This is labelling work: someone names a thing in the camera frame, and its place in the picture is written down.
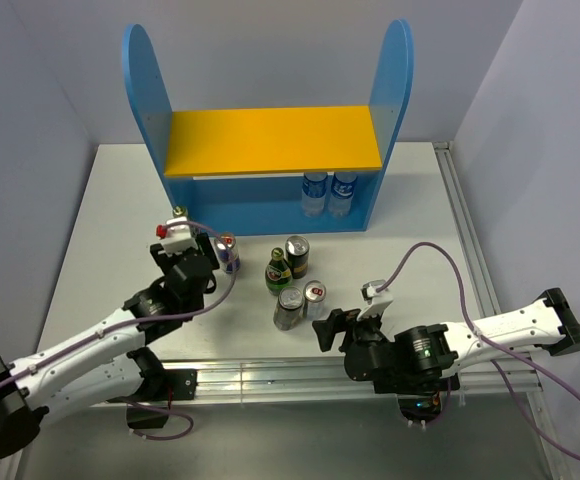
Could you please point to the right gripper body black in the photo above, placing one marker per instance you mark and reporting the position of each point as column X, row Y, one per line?
column 365, row 332

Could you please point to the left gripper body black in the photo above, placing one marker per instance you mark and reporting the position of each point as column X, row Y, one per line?
column 165, row 261

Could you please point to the blue silver energy drink can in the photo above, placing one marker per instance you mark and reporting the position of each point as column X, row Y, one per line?
column 226, row 250

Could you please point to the black gold can front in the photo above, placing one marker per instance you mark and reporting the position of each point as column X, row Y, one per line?
column 289, row 308

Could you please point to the black gold can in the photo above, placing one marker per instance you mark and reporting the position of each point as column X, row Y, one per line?
column 289, row 308
column 297, row 255

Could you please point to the green glass bottle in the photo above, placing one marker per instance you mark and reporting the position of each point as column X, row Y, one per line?
column 179, row 212
column 277, row 272

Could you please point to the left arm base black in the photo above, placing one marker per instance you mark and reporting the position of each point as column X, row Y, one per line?
column 169, row 386

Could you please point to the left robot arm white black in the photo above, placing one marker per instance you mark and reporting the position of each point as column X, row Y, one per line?
column 110, row 361

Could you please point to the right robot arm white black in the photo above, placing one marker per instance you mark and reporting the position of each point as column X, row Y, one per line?
column 426, row 359

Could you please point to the blue shelf with yellow board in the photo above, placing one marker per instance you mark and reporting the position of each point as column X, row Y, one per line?
column 241, row 170

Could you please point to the silver red-top can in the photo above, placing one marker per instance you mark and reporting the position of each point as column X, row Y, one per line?
column 314, row 294

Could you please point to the right water bottle blue label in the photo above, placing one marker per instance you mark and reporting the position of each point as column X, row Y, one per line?
column 342, row 192

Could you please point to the water bottle blue label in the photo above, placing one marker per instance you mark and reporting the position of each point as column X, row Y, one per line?
column 342, row 192
column 314, row 189

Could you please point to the left water bottle blue label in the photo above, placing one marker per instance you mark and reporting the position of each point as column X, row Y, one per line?
column 314, row 189

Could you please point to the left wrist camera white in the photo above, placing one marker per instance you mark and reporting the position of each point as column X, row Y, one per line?
column 175, row 235

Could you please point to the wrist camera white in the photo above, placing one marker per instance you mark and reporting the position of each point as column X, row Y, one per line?
column 175, row 235
column 377, row 297

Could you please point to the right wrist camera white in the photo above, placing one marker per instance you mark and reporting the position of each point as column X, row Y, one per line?
column 377, row 297

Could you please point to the aluminium rail front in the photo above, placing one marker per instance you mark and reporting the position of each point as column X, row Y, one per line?
column 290, row 380

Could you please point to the aluminium rail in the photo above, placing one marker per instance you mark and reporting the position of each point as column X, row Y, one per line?
column 479, row 274
column 290, row 380

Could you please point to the aluminium rail right side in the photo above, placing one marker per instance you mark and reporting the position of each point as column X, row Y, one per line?
column 479, row 274

